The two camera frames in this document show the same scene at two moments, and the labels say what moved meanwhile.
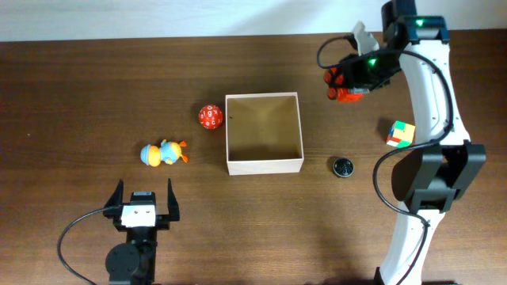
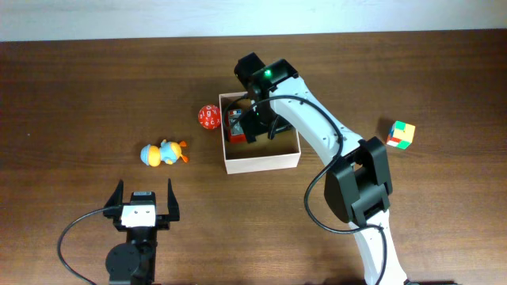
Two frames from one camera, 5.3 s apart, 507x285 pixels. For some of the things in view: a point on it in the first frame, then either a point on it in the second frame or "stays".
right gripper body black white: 371,70 → 261,118
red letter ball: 211,117 stays
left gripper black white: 112,207 stays
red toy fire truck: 338,90 → 235,127
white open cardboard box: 263,134 stays
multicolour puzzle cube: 401,134 stays
